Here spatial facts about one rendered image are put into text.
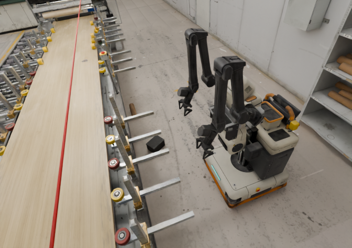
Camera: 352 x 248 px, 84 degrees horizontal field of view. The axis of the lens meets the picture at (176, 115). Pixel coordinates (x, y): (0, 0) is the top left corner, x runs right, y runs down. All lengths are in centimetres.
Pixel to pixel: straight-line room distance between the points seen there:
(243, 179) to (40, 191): 167
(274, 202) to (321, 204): 44
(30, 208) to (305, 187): 243
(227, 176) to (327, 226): 98
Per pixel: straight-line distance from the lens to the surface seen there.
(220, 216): 222
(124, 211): 165
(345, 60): 273
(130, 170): 150
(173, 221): 132
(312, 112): 324
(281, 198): 243
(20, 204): 170
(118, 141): 129
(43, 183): 170
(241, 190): 204
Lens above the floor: 207
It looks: 42 degrees down
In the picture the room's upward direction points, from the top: 7 degrees counter-clockwise
